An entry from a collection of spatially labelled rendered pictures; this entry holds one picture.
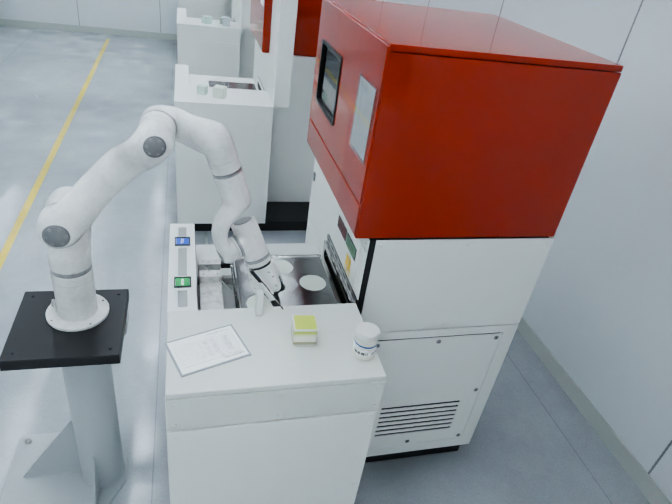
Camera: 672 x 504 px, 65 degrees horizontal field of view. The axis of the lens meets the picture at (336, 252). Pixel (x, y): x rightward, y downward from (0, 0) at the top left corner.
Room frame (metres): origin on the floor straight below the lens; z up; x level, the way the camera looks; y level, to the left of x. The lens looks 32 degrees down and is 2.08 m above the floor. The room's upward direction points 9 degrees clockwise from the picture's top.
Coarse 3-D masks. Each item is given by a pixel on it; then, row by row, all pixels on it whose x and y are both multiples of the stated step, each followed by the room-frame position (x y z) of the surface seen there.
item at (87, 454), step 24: (72, 384) 1.23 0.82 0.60; (96, 384) 1.25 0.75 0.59; (72, 408) 1.24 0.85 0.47; (96, 408) 1.25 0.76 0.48; (72, 432) 1.29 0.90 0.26; (96, 432) 1.24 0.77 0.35; (24, 456) 1.31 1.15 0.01; (48, 456) 1.25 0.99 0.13; (72, 456) 1.28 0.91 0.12; (96, 456) 1.23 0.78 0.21; (120, 456) 1.31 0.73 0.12; (24, 480) 1.21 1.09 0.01; (48, 480) 1.23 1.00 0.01; (72, 480) 1.24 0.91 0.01; (96, 480) 1.20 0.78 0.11; (120, 480) 1.28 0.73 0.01
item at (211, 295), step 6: (204, 270) 1.63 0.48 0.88; (210, 270) 1.63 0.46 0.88; (216, 270) 1.64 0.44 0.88; (204, 288) 1.52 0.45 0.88; (210, 288) 1.52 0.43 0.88; (216, 288) 1.53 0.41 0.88; (204, 294) 1.48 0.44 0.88; (210, 294) 1.49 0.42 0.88; (216, 294) 1.49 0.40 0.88; (222, 294) 1.50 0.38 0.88; (204, 300) 1.45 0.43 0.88; (210, 300) 1.46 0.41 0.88; (216, 300) 1.46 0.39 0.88; (222, 300) 1.47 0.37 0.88; (204, 306) 1.42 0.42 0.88; (210, 306) 1.42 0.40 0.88; (216, 306) 1.43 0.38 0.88; (222, 306) 1.43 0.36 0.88
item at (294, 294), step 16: (240, 272) 1.62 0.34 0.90; (304, 272) 1.69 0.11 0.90; (320, 272) 1.71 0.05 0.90; (240, 288) 1.53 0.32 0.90; (288, 288) 1.57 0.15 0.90; (304, 288) 1.59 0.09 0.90; (240, 304) 1.44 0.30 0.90; (288, 304) 1.48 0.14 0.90; (304, 304) 1.49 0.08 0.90; (320, 304) 1.51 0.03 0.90
